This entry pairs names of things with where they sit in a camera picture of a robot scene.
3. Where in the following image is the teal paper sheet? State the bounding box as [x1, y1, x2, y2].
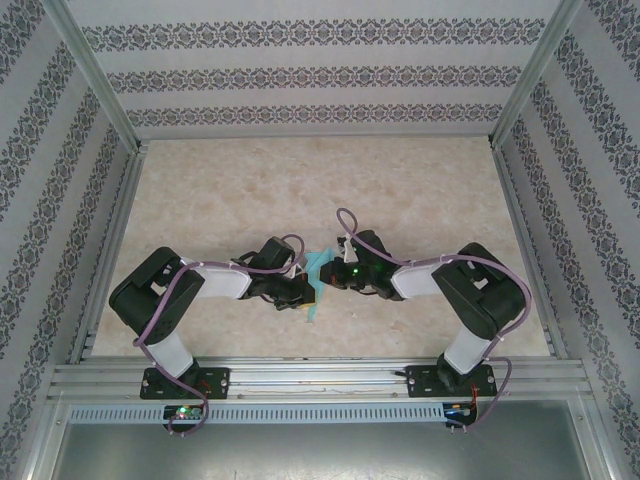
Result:
[301, 247, 337, 324]

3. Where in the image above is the grey metal sheet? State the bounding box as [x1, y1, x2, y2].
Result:
[29, 394, 616, 480]

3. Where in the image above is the long aluminium mounting rail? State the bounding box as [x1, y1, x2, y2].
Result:
[47, 355, 594, 402]

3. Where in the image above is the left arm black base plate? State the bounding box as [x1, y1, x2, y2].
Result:
[139, 366, 232, 402]

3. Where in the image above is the grey slotted cable duct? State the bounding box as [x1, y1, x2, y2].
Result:
[67, 403, 447, 424]

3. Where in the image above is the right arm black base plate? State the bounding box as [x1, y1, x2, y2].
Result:
[406, 363, 498, 400]

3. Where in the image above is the thin aluminium cross rail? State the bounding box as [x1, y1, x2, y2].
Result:
[137, 130, 495, 142]

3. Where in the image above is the aluminium side rail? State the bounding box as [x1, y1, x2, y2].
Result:
[489, 142, 571, 361]
[67, 142, 149, 365]

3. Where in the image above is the aluminium frame post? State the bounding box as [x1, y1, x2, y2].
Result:
[488, 0, 589, 151]
[37, 0, 146, 154]

